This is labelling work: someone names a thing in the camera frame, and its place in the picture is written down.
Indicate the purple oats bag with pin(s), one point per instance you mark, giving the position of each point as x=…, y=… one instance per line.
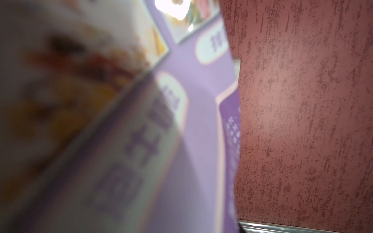
x=117, y=117

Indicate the white three-drawer foam cabinet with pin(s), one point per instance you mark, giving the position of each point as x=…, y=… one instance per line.
x=237, y=67

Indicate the right corner aluminium post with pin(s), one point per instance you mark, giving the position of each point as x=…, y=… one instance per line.
x=258, y=227

